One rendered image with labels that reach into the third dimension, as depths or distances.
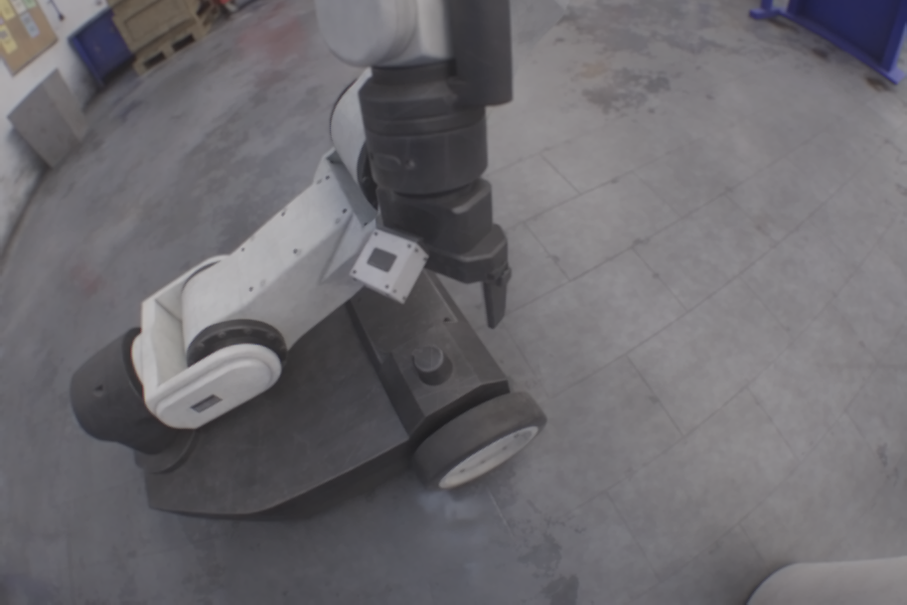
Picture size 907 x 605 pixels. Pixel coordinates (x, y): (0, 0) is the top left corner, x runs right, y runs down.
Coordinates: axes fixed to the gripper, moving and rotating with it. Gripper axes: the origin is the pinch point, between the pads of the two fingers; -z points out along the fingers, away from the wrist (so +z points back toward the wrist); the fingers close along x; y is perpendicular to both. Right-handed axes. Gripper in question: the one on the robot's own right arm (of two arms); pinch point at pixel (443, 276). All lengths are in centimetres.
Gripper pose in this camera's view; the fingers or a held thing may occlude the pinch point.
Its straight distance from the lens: 37.6
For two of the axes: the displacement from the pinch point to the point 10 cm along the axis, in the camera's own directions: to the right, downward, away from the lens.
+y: 5.7, -5.5, 6.2
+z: -0.8, -7.8, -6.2
